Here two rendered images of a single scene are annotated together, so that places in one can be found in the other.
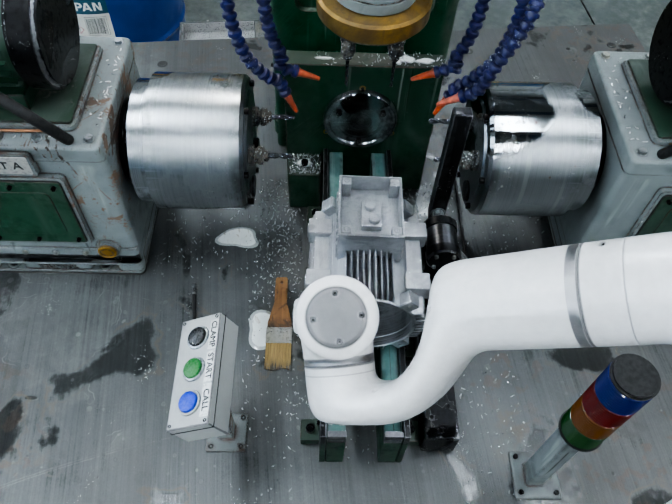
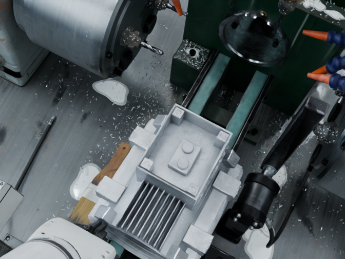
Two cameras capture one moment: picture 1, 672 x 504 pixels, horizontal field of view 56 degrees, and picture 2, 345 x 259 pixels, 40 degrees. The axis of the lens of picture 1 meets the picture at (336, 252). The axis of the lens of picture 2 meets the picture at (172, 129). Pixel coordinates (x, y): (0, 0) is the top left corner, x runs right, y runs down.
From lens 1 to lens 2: 0.41 m
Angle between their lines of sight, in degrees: 15
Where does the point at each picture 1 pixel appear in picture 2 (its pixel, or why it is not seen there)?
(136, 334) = not seen: outside the picture
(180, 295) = (40, 119)
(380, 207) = (197, 153)
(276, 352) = (85, 208)
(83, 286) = not seen: outside the picture
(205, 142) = (79, 12)
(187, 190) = (55, 45)
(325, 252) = (133, 165)
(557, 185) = not seen: outside the picture
